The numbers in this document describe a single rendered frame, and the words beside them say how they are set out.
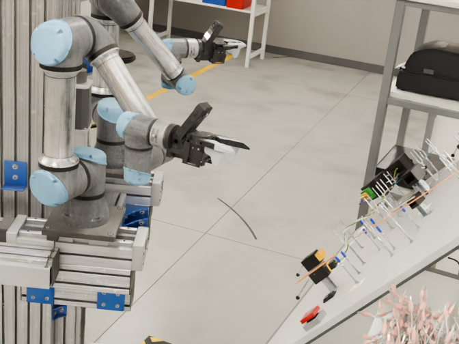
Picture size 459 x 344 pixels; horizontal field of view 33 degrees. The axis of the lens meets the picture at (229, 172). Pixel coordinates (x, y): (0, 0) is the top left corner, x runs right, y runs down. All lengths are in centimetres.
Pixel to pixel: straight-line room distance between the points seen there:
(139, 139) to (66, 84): 27
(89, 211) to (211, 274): 225
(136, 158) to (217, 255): 275
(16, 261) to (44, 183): 29
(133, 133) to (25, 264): 58
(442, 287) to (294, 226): 227
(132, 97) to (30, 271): 61
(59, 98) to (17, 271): 56
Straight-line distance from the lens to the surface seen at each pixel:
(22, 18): 247
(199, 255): 477
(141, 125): 206
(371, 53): 987
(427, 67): 318
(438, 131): 543
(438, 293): 311
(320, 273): 241
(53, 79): 218
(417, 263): 198
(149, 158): 211
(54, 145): 224
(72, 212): 242
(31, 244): 250
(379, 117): 319
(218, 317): 419
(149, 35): 280
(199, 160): 198
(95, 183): 238
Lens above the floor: 225
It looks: 22 degrees down
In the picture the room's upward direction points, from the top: 6 degrees clockwise
